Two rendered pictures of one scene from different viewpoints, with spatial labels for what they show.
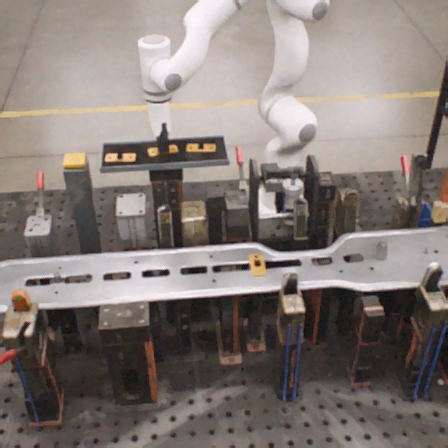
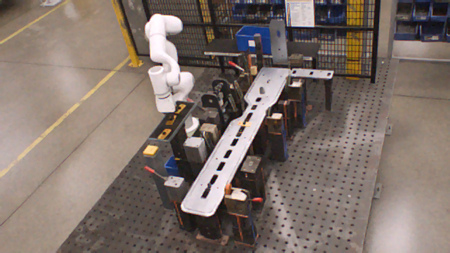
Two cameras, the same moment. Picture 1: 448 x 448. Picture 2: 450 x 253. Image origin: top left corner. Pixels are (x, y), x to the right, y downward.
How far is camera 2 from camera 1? 169 cm
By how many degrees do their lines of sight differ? 43
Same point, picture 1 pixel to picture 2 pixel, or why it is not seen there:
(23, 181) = not seen: outside the picture
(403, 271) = (273, 90)
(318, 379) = not seen: hidden behind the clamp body
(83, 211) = (163, 173)
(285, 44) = (170, 49)
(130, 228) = (202, 150)
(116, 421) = (266, 215)
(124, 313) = (250, 163)
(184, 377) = not seen: hidden behind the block
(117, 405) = (260, 211)
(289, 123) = (186, 80)
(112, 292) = (230, 169)
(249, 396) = (278, 169)
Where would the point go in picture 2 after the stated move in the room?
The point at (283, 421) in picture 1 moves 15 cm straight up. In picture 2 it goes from (295, 162) to (294, 145)
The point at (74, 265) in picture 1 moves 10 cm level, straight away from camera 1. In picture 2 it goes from (203, 179) to (185, 179)
